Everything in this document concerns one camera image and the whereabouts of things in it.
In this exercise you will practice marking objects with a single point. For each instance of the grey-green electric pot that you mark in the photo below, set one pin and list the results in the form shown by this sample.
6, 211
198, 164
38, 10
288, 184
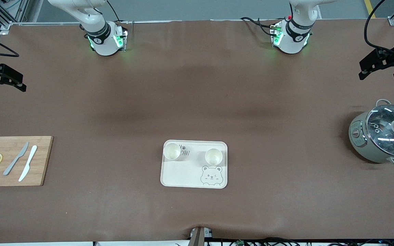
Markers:
361, 140

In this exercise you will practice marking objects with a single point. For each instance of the wooden cutting board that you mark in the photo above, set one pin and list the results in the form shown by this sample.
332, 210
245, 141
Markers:
39, 164

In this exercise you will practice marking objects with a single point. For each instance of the grey plastic knife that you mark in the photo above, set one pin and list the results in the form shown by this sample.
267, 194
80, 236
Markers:
15, 160

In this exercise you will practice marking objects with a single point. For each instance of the metal table edge bracket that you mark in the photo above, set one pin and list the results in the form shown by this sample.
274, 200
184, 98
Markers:
199, 236

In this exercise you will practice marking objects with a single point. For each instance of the white plastic knife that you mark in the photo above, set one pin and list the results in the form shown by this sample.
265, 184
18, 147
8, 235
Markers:
28, 164

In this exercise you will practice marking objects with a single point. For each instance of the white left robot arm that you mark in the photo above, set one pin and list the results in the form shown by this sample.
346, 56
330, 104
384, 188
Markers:
294, 34

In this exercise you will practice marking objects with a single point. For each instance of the metal base connector plate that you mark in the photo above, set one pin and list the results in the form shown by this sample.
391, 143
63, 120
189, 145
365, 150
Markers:
124, 37
274, 34

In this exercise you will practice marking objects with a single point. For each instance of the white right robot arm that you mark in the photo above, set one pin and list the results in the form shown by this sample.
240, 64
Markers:
97, 34

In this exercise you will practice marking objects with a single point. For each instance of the white IKEA cup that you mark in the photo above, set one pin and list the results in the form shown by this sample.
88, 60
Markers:
213, 156
171, 151

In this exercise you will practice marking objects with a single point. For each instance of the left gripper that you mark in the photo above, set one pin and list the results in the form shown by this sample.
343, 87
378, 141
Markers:
392, 56

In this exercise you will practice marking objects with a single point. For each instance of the cream bear print tray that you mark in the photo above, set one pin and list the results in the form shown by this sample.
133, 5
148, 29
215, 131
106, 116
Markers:
183, 174

